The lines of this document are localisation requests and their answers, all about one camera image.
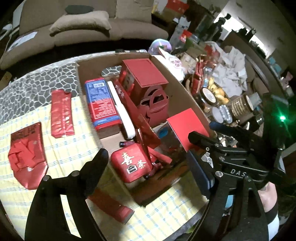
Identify purple round container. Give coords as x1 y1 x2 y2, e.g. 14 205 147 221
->
148 39 171 55

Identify white long object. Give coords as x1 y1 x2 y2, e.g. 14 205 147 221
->
107 81 135 140

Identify red foil tea packet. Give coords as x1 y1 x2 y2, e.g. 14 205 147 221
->
51 89 75 138

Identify grey stone-pattern cloth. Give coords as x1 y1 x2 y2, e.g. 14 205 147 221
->
1 51 115 125

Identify bananas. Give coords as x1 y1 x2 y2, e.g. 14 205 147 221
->
208 77 230 104

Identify red felt handbag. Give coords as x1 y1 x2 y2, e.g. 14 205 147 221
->
137 85 169 128

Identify beige sofa cushion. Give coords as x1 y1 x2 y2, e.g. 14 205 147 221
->
49 11 111 36

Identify blue red tea carton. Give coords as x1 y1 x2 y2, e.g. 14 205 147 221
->
84 78 122 131

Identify jar with barcode lid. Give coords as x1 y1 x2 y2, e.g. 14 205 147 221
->
199 87 218 107

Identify person's right hand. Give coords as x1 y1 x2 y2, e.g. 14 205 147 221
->
258 182 278 213

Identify brown cardboard box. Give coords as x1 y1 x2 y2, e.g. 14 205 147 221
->
77 53 217 206

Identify shiny red tote bag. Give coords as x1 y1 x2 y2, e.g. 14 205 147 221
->
8 122 48 190

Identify red tea tin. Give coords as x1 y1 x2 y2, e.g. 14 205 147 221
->
110 143 153 183

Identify flat red gift box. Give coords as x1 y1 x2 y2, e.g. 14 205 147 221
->
167 108 210 152

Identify black oval pad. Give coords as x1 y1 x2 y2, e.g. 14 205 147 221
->
65 5 94 15

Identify brown fabric sofa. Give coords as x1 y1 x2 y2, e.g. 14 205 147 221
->
1 1 168 70

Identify white plastic bag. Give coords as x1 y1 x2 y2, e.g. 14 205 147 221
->
153 47 187 83

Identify red lidded square box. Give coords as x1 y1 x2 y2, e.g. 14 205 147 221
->
119 58 169 105

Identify papers on sofa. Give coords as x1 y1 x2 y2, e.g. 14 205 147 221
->
7 31 38 51

